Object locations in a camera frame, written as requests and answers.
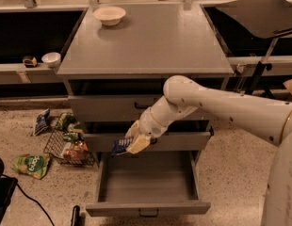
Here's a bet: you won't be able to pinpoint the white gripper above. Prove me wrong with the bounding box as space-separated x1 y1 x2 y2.
124 107 169 154

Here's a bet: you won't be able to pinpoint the blue rxbar blueberry bar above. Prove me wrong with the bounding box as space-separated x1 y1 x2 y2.
111 138 133 156

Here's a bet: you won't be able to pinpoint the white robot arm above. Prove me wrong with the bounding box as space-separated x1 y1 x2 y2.
125 75 292 226

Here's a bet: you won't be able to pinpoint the grey top drawer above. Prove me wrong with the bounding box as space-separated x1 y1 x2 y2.
68 95 160 122

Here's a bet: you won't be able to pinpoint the grey middle drawer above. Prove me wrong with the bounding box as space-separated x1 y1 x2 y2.
84 132 211 153

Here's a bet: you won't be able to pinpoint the grey open bottom drawer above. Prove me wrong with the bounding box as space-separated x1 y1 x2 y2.
86 151 211 218

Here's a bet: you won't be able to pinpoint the grey drawer cabinet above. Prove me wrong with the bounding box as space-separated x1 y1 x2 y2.
56 2 235 167

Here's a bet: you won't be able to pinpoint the orange red snack bag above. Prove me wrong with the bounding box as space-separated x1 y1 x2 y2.
62 140 88 160

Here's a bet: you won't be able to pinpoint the green chip bag in basket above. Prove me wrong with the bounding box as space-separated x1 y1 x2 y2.
55 112 76 131

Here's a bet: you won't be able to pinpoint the blue white snack bag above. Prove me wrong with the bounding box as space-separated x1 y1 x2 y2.
33 108 50 136

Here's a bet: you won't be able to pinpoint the green snack bag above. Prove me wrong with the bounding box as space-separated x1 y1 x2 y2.
11 153 51 180

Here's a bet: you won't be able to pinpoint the small white cup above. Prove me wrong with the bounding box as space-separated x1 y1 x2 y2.
41 52 61 68

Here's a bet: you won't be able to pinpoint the beige paper bowl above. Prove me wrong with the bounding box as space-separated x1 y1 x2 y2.
93 7 126 26

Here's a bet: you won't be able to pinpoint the black device at left edge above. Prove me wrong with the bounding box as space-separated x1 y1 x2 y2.
0 158 18 224

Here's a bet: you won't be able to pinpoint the black tray stand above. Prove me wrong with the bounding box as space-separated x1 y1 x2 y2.
216 0 292 95

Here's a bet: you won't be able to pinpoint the black wire basket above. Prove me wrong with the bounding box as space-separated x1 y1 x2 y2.
44 119 95 166

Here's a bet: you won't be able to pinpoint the black cylindrical handle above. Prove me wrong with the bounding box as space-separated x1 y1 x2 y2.
71 205 80 226

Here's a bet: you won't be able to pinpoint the black cable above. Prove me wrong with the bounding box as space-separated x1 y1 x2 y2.
2 172 56 226

